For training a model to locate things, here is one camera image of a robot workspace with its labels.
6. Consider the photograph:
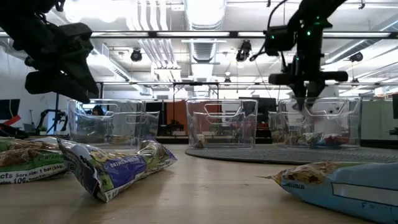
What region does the person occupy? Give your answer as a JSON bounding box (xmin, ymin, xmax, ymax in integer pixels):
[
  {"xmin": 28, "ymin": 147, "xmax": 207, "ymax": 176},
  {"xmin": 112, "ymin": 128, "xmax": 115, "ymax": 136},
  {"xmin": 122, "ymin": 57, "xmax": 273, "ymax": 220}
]
[{"xmin": 91, "ymin": 105, "xmax": 106, "ymax": 117}]

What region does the clear plastic bin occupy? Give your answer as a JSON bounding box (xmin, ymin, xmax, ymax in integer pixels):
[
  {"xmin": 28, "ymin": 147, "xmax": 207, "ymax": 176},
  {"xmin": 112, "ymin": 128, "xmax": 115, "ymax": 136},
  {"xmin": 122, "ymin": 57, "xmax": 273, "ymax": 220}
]
[
  {"xmin": 268, "ymin": 95, "xmax": 363, "ymax": 149},
  {"xmin": 185, "ymin": 98, "xmax": 259, "ymax": 149},
  {"xmin": 67, "ymin": 98, "xmax": 161, "ymax": 151}
]

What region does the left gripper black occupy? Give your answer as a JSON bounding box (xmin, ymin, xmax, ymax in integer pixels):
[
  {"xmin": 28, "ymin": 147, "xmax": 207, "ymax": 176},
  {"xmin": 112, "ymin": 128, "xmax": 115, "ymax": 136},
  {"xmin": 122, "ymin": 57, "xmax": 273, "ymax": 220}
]
[{"xmin": 9, "ymin": 22, "xmax": 100, "ymax": 104}]

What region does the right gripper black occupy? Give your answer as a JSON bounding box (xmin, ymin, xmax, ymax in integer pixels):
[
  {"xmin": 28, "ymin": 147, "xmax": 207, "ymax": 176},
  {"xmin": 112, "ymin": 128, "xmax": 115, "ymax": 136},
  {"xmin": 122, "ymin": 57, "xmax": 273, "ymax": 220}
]
[{"xmin": 268, "ymin": 55, "xmax": 349, "ymax": 111}]

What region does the black ceiling spotlight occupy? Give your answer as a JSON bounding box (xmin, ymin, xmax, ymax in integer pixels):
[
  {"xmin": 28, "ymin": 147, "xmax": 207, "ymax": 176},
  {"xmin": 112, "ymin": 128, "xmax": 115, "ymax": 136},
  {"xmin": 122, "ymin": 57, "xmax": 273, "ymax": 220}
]
[
  {"xmin": 235, "ymin": 39, "xmax": 253, "ymax": 63},
  {"xmin": 130, "ymin": 47, "xmax": 144, "ymax": 63},
  {"xmin": 349, "ymin": 51, "xmax": 364, "ymax": 63}
]

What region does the black ceiling light rail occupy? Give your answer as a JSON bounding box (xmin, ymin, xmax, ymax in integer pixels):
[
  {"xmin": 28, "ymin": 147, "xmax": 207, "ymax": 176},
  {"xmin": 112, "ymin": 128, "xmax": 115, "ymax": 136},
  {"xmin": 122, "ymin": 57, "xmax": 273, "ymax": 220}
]
[{"xmin": 0, "ymin": 30, "xmax": 398, "ymax": 40}]

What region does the black wall monitor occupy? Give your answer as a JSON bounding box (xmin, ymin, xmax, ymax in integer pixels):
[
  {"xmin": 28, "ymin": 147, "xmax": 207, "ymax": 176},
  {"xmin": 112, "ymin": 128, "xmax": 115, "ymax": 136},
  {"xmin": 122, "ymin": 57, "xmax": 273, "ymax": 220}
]
[{"xmin": 0, "ymin": 98, "xmax": 21, "ymax": 121}]

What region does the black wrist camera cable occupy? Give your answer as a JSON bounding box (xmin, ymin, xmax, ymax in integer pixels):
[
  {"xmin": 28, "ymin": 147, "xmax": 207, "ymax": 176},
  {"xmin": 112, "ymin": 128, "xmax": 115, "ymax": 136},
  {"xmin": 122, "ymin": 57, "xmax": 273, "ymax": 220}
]
[{"xmin": 248, "ymin": 0, "xmax": 290, "ymax": 62}]

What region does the round grey mat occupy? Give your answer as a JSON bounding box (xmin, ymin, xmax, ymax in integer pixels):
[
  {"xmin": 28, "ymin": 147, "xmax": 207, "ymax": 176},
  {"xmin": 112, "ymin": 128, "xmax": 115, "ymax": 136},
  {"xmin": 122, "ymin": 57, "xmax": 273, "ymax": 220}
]
[{"xmin": 185, "ymin": 143, "xmax": 398, "ymax": 165}]

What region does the oatmeal raisin granola bar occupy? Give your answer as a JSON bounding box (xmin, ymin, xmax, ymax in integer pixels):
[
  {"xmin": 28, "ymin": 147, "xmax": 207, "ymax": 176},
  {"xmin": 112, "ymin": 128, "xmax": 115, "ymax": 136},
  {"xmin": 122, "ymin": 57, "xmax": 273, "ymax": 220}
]
[
  {"xmin": 257, "ymin": 161, "xmax": 398, "ymax": 224},
  {"xmin": 57, "ymin": 136, "xmax": 178, "ymax": 203},
  {"xmin": 107, "ymin": 134, "xmax": 135, "ymax": 146}
]

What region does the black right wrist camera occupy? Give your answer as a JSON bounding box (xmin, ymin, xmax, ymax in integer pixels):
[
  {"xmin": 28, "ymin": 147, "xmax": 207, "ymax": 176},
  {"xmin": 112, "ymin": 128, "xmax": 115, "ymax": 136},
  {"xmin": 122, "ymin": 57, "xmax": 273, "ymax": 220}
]
[{"xmin": 263, "ymin": 24, "xmax": 298, "ymax": 57}]

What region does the black television screen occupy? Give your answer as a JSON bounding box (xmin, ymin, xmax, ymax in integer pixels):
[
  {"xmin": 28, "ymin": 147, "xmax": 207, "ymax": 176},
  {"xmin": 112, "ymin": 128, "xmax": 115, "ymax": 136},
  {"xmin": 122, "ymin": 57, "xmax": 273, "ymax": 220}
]
[{"xmin": 238, "ymin": 96, "xmax": 277, "ymax": 138}]

